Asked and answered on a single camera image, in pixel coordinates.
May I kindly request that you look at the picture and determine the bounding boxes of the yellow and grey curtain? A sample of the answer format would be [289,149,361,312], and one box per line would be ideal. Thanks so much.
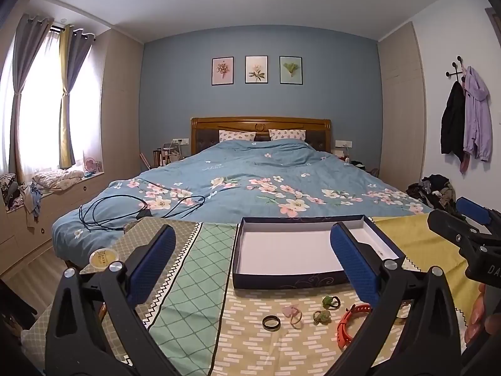
[59,23,95,169]

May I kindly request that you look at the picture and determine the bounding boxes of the black wall coat hook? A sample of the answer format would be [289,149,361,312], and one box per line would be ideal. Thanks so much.
[446,57,468,84]

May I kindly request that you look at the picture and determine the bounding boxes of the purple jacket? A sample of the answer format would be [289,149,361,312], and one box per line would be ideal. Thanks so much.
[460,66,493,174]

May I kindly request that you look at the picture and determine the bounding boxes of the light clothes pile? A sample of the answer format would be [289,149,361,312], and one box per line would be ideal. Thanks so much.
[31,169,85,193]

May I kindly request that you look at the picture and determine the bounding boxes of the person's right hand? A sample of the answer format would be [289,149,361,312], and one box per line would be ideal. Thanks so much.
[465,282,499,345]

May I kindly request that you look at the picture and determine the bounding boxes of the black curtain rod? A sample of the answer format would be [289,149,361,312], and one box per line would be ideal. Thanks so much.
[51,25,96,42]

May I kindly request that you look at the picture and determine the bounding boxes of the beige wardrobe by window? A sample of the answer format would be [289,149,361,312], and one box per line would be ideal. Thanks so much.
[100,29,145,173]

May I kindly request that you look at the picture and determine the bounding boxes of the dotted white pillow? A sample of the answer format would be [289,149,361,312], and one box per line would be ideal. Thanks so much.
[218,129,257,143]
[268,128,307,142]

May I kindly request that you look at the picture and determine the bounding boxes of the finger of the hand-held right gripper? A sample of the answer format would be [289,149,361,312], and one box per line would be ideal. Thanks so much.
[427,209,487,252]
[456,197,494,228]

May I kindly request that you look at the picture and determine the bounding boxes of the orange smartwatch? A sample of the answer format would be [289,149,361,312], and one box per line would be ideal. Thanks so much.
[337,303,372,351]

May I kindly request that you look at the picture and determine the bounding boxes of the mixed clothes heap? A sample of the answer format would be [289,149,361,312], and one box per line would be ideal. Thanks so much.
[0,172,43,222]

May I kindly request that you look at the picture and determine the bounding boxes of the white flower framed picture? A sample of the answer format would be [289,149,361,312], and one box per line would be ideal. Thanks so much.
[245,55,268,84]

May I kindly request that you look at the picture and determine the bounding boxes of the bottles on nightstand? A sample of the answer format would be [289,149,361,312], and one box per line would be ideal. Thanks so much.
[152,139,185,167]

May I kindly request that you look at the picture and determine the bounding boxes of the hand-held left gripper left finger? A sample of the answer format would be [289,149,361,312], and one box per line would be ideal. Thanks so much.
[46,225,177,376]

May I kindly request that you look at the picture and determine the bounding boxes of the yellow cloth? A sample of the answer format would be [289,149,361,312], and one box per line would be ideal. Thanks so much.
[370,215,486,322]

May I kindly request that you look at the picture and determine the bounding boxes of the green leaf framed picture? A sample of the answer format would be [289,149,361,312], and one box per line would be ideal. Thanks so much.
[279,55,304,86]

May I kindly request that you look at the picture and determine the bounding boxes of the green lattice cloth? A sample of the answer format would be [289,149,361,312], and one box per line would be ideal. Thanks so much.
[143,222,241,376]

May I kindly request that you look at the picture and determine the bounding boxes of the dark clothes pile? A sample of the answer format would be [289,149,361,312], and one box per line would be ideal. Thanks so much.
[406,174,457,213]

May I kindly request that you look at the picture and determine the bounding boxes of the blue floral blanket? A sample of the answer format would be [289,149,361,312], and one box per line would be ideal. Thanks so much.
[52,139,435,259]

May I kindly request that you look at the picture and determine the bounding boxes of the pink charm ring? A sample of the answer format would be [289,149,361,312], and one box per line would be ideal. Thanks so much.
[282,305,303,329]

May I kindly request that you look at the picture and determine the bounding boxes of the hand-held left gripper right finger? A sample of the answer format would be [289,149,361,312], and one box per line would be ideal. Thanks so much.
[330,221,467,376]

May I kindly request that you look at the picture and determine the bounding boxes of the beige dash-pattern cloth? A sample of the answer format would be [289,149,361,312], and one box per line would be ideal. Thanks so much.
[211,278,470,376]

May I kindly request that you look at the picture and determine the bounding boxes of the olive diamond-pattern cloth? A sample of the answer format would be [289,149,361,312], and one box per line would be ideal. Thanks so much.
[21,219,204,365]

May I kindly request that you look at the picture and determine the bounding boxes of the black jacket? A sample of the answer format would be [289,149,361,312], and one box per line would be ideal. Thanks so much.
[440,80,466,163]

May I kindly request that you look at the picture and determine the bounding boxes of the round yellow tin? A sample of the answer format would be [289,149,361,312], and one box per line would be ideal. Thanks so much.
[89,248,119,270]

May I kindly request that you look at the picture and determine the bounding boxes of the window seat cabinet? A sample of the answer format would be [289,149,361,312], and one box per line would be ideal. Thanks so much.
[0,172,146,279]

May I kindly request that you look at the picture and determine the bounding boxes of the dark blue shallow box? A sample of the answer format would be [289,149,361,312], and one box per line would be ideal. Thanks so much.
[232,215,406,290]

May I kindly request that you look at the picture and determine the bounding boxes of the black cable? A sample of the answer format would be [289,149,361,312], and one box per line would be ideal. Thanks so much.
[78,194,206,231]

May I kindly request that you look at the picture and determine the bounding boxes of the wooden bed headboard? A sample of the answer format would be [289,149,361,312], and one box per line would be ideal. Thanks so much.
[191,117,333,155]

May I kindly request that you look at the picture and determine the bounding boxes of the pink flower framed picture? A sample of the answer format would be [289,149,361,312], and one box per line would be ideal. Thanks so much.
[212,57,234,86]

